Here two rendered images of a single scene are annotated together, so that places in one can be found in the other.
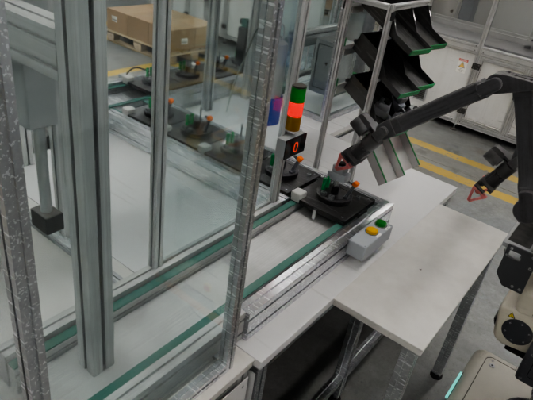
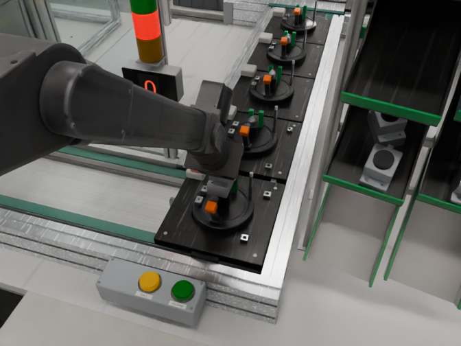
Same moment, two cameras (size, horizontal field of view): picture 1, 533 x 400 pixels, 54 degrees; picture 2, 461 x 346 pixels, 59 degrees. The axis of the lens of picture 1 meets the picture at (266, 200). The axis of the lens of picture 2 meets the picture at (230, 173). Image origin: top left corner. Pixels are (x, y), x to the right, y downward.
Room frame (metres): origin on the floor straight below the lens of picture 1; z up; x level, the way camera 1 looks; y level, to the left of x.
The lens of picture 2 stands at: (1.60, -0.84, 1.68)
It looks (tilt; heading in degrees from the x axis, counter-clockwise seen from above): 44 degrees down; 73
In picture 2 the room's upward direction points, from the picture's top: straight up
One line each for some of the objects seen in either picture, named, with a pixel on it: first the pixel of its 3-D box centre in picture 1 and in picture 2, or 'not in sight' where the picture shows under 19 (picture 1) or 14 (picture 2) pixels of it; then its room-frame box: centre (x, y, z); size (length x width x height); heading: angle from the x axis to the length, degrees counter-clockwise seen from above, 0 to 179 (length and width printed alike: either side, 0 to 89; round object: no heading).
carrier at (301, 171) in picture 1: (282, 163); (252, 128); (1.90, -0.04, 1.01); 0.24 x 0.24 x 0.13; 56
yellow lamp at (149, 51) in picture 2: (293, 122); (149, 46); (1.67, -0.05, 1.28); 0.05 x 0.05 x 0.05
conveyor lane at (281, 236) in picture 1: (280, 236); (115, 192); (1.53, -0.07, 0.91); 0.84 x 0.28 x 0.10; 146
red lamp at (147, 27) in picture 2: (295, 108); (146, 22); (1.67, -0.05, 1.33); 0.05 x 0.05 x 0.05
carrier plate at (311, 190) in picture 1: (333, 199); (223, 212); (1.76, -0.25, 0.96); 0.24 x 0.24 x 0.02; 56
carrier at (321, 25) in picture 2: not in sight; (299, 16); (2.31, 0.57, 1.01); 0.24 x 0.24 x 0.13; 56
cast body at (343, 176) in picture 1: (338, 170); (223, 171); (1.76, -0.25, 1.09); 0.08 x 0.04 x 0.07; 56
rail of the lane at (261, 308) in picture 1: (325, 255); (87, 248); (1.45, -0.23, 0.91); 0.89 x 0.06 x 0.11; 146
